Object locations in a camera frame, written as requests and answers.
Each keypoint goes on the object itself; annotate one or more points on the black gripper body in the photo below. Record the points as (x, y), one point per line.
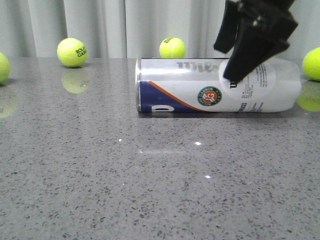
(267, 19)

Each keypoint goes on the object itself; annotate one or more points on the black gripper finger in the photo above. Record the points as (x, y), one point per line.
(226, 37)
(254, 46)

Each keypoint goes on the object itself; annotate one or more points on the white tennis ball can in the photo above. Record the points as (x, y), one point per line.
(186, 85)

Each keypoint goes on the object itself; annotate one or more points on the centre tennis ball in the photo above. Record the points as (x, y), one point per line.
(172, 47)

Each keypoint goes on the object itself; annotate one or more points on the far right tennis ball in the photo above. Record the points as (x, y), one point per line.
(311, 64)

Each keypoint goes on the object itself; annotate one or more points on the Roland Garros tennis ball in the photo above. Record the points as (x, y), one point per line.
(71, 52)

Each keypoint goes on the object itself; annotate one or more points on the far left tennis ball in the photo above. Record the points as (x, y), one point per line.
(5, 68)

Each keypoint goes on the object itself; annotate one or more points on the grey curtain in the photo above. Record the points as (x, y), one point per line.
(109, 28)

